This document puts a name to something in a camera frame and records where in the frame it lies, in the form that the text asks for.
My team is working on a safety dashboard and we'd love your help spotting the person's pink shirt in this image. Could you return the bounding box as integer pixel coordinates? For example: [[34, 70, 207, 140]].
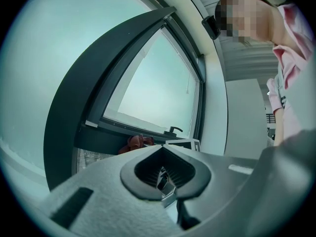
[[266, 2, 316, 138]]

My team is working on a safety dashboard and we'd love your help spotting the openable frosted window sash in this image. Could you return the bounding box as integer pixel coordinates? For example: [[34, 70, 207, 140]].
[[85, 21, 206, 143]]

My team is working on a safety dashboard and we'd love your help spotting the large fixed frosted window pane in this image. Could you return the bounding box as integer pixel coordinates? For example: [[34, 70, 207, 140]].
[[0, 0, 158, 180]]

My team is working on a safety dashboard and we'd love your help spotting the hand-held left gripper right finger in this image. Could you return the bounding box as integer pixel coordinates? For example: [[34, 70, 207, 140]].
[[161, 144, 261, 232]]

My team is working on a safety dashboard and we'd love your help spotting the black window handle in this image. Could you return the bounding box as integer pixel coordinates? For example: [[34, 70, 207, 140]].
[[163, 125, 184, 137]]

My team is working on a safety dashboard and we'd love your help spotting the person's head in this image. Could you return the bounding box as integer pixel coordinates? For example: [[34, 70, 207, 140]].
[[214, 0, 278, 48]]

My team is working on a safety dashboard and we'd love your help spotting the person's right forearm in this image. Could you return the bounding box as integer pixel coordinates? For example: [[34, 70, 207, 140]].
[[273, 107, 285, 147]]

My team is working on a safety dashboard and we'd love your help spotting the dark grey window frame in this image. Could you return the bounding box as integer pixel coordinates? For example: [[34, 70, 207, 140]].
[[43, 6, 207, 192]]

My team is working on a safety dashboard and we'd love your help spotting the white partition panel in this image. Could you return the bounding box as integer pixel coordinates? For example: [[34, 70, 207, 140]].
[[224, 79, 270, 158]]

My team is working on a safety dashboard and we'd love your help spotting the black head-worn camera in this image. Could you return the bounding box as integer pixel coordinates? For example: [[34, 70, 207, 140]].
[[201, 14, 221, 40]]

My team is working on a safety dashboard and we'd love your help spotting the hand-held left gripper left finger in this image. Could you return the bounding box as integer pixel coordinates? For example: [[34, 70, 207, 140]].
[[40, 144, 185, 237]]

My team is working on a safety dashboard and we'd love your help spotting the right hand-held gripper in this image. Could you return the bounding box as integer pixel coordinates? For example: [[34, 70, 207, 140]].
[[164, 138, 201, 153]]

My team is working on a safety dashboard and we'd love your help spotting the red wiping cloth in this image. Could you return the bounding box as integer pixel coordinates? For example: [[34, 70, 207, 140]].
[[118, 133, 155, 156]]

